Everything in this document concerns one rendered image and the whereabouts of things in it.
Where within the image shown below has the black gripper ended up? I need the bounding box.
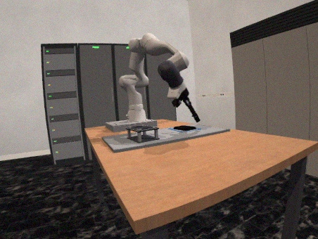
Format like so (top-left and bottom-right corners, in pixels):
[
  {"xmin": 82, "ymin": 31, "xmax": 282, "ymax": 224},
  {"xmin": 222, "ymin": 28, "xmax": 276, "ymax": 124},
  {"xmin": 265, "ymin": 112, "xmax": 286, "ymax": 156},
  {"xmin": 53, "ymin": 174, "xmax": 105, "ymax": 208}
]
[{"xmin": 178, "ymin": 88, "xmax": 200, "ymax": 122}]

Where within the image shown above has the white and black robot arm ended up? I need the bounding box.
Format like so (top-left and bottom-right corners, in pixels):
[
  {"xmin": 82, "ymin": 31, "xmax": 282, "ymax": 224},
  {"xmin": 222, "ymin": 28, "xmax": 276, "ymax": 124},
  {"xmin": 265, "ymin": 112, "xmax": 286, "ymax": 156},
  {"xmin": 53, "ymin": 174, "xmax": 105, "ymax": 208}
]
[{"xmin": 119, "ymin": 33, "xmax": 189, "ymax": 122}]

